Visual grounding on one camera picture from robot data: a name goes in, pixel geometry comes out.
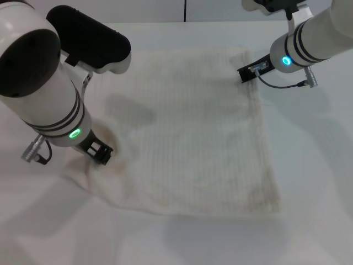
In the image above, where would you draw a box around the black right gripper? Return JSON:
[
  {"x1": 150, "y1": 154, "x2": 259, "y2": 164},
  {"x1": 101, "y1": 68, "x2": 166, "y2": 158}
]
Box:
[{"x1": 237, "y1": 54, "x2": 274, "y2": 83}]

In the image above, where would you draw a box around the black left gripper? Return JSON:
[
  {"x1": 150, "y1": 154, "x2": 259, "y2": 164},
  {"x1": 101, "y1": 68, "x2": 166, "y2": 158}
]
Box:
[{"x1": 73, "y1": 131, "x2": 114, "y2": 166}]

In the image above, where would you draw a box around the white ribbed towel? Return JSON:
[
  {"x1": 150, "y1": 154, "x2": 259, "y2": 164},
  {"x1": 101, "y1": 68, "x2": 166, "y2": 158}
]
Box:
[{"x1": 59, "y1": 45, "x2": 282, "y2": 215}]

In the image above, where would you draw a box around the right arm cable with connector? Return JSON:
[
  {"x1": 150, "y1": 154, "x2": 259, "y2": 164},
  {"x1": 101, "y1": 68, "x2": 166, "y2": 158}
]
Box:
[{"x1": 249, "y1": 61, "x2": 318, "y2": 89}]

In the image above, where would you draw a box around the arm cable with connector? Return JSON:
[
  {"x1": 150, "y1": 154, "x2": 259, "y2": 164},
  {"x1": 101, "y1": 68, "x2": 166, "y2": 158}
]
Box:
[
  {"x1": 249, "y1": 61, "x2": 318, "y2": 89},
  {"x1": 21, "y1": 135, "x2": 53, "y2": 166}
]

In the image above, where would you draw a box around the left arm cable with connector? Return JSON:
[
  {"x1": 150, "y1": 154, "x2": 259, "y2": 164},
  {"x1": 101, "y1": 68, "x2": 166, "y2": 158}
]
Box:
[{"x1": 21, "y1": 135, "x2": 53, "y2": 166}]

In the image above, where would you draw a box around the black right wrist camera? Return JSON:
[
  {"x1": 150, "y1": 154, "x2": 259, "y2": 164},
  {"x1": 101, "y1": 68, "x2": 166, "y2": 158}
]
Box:
[{"x1": 241, "y1": 0, "x2": 314, "y2": 14}]

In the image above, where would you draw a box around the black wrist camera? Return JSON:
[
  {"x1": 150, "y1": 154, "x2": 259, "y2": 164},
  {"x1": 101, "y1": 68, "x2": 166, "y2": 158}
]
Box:
[
  {"x1": 46, "y1": 5, "x2": 132, "y2": 75},
  {"x1": 241, "y1": 0, "x2": 314, "y2": 14}
]

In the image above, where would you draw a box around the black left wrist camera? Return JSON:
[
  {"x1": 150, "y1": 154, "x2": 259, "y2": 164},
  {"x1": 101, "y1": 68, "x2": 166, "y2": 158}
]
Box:
[{"x1": 46, "y1": 5, "x2": 132, "y2": 75}]

